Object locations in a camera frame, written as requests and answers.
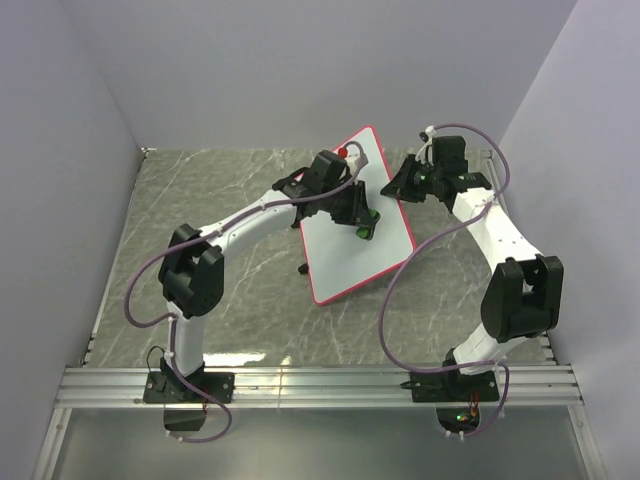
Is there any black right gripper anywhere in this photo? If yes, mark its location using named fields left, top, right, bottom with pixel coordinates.
left=381, top=155, right=441, bottom=205

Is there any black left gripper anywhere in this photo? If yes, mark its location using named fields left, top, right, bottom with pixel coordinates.
left=322, top=180, right=374, bottom=229

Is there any green whiteboard eraser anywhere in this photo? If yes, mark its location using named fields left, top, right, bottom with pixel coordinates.
left=356, top=209, right=381, bottom=241

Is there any pink framed whiteboard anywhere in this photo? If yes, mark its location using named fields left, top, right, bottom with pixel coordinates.
left=300, top=125, right=416, bottom=305

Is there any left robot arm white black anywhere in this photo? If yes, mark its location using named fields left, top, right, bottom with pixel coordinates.
left=159, top=176, right=381, bottom=402

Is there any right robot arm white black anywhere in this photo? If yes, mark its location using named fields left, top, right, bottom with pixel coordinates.
left=381, top=154, right=564, bottom=401

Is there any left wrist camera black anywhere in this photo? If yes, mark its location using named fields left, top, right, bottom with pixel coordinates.
left=299, top=142, right=368, bottom=196

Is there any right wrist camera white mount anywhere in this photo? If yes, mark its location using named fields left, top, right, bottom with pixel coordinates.
left=416, top=126, right=468, bottom=175

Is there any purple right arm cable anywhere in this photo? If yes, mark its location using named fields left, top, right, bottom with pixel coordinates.
left=379, top=122, right=511, bottom=441

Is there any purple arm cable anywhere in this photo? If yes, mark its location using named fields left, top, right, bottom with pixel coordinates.
left=124, top=140, right=370, bottom=444
left=379, top=122, right=511, bottom=441

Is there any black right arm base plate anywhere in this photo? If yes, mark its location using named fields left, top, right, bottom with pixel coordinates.
left=400, top=371, right=500, bottom=403

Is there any aluminium mounting rail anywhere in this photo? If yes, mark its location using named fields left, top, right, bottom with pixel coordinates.
left=54, top=365, right=583, bottom=411

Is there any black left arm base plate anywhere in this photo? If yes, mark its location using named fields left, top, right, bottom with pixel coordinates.
left=142, top=369, right=235, bottom=404

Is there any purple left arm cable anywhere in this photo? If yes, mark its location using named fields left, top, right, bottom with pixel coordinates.
left=124, top=140, right=370, bottom=444

